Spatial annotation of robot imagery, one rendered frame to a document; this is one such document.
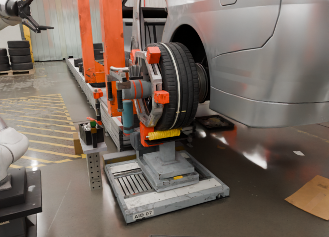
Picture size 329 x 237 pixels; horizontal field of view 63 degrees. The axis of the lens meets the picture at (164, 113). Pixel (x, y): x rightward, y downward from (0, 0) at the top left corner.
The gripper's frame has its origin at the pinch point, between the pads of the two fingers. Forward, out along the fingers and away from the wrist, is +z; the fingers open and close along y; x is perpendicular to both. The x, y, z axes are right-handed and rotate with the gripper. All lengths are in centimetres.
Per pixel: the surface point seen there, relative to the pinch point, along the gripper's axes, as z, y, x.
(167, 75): 47, -34, 51
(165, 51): 41, -22, 64
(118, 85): 18, -43, 40
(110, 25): -18, -14, 101
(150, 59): 34, -26, 54
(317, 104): 130, -30, 27
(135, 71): 27, -34, 48
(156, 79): 41, -38, 49
